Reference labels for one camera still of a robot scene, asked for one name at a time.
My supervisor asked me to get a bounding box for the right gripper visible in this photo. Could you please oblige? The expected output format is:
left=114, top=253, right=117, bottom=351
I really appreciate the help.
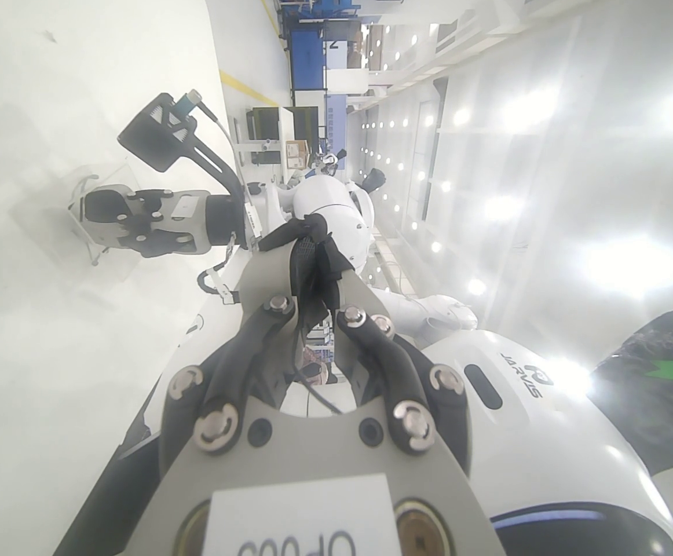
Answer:
left=79, top=188, right=251, bottom=259

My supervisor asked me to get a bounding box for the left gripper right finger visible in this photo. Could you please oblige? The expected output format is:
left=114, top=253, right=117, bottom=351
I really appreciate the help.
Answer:
left=312, top=221, right=474, bottom=477

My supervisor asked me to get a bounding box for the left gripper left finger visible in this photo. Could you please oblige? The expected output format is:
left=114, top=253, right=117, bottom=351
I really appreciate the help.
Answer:
left=160, top=217, right=315, bottom=467

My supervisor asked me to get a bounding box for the white desk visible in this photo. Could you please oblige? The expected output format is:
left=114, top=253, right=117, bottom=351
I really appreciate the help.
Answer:
left=229, top=107, right=292, bottom=166

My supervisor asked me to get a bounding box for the dark monitor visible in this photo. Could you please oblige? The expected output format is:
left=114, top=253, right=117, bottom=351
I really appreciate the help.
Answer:
left=252, top=108, right=283, bottom=140

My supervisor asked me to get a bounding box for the robot body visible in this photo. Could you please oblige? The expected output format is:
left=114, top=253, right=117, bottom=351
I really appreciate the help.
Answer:
left=397, top=308, right=673, bottom=556

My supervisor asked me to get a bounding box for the blue partition panel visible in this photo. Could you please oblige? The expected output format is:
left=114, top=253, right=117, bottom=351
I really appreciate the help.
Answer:
left=287, top=17, right=329, bottom=107

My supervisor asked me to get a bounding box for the black cable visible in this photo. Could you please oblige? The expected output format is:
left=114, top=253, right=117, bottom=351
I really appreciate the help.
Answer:
left=196, top=231, right=244, bottom=305

